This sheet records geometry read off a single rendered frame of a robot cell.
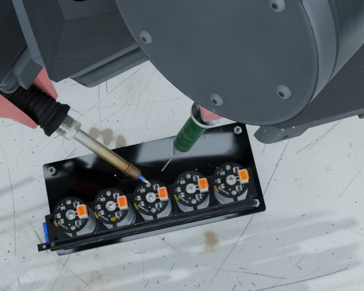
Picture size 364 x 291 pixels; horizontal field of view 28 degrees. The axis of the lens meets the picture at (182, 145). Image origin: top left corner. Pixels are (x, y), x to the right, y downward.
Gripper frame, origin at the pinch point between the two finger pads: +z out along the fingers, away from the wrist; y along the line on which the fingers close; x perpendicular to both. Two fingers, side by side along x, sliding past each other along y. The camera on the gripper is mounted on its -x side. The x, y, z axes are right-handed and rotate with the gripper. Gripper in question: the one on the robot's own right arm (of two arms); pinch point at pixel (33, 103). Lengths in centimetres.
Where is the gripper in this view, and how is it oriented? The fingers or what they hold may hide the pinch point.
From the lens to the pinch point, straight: 48.3
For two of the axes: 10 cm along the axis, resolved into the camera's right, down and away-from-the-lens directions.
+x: -7.1, -3.3, 6.3
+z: 4.6, 4.7, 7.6
